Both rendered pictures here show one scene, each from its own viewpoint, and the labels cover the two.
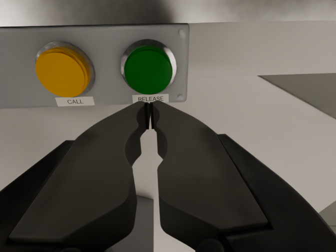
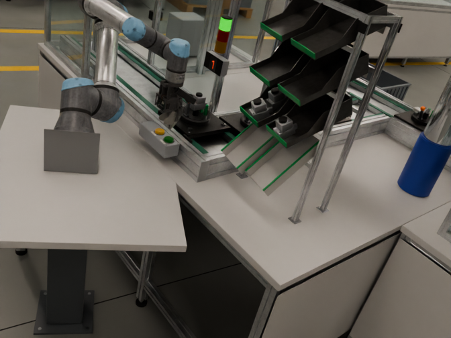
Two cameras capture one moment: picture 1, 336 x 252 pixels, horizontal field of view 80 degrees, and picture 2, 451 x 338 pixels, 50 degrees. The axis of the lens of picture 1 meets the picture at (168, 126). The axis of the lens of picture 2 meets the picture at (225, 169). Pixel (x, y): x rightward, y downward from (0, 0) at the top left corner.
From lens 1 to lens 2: 1.94 m
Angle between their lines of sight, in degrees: 85
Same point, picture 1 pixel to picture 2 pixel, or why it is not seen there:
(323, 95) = not seen: outside the picture
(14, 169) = not seen: hidden behind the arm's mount
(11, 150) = (103, 139)
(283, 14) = (190, 152)
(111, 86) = (160, 137)
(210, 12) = (183, 145)
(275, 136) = (160, 197)
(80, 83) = (160, 131)
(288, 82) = not seen: outside the picture
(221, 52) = (175, 173)
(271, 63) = (181, 184)
